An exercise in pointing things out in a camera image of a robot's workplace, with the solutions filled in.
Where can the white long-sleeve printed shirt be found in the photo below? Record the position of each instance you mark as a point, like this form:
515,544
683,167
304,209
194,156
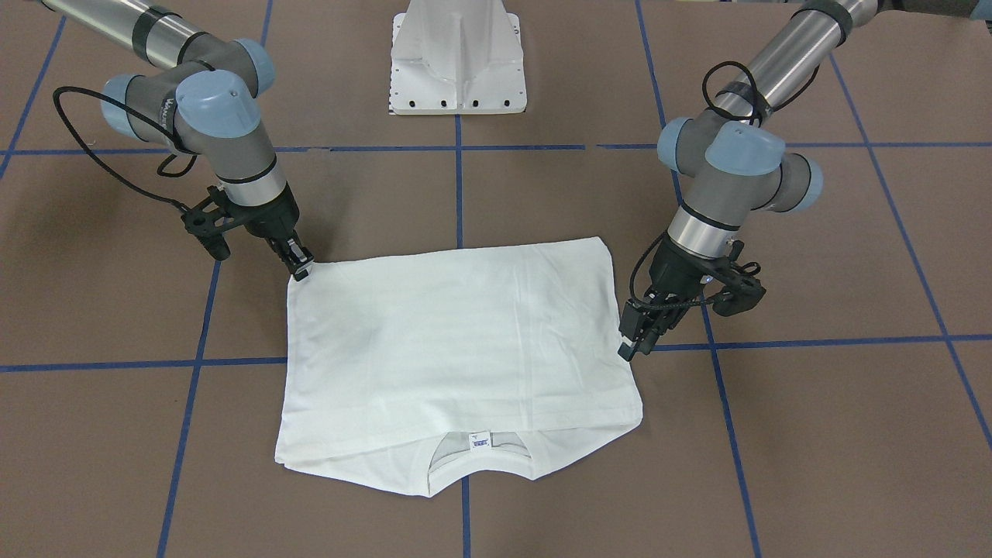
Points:
406,374

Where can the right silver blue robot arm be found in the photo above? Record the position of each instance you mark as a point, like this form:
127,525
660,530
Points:
203,103

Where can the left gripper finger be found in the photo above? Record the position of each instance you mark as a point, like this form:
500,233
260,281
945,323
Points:
640,328

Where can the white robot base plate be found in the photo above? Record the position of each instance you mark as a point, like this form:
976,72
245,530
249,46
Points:
457,58

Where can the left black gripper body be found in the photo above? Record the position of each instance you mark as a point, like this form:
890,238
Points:
671,270

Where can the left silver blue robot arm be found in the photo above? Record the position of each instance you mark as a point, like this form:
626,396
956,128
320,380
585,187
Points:
737,167

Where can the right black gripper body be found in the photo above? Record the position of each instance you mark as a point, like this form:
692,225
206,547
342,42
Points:
276,220

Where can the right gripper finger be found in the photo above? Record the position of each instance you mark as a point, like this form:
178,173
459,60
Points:
296,257

